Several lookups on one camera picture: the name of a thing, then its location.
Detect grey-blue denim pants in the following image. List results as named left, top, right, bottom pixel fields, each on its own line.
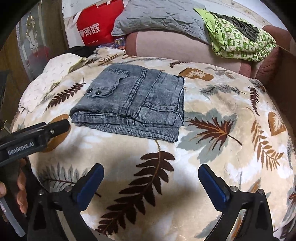
left=70, top=64, right=185, bottom=143

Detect person's left hand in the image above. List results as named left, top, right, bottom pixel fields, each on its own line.
left=1, top=159, right=28, bottom=223

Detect red paper shopping bag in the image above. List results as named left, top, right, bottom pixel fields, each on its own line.
left=73, top=0, right=125, bottom=46

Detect leaf-pattern fleece blanket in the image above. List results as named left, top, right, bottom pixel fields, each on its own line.
left=12, top=48, right=295, bottom=240

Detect pink quilted bed cover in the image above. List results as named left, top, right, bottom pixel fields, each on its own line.
left=125, top=25, right=293, bottom=83

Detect brown cardboard box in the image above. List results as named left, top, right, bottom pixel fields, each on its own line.
left=263, top=45, right=296, bottom=140

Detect grey quilted pillow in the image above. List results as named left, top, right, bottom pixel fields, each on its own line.
left=111, top=0, right=210, bottom=44

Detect green patterned folded cloth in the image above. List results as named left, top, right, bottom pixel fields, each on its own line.
left=194, top=8, right=276, bottom=62

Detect black garment on bed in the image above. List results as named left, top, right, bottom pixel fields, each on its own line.
left=67, top=46, right=97, bottom=58

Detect wooden glass-panel door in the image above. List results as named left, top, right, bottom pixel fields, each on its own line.
left=1, top=1, right=69, bottom=128

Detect white patterned pillow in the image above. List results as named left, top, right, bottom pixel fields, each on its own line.
left=18, top=53, right=88, bottom=113

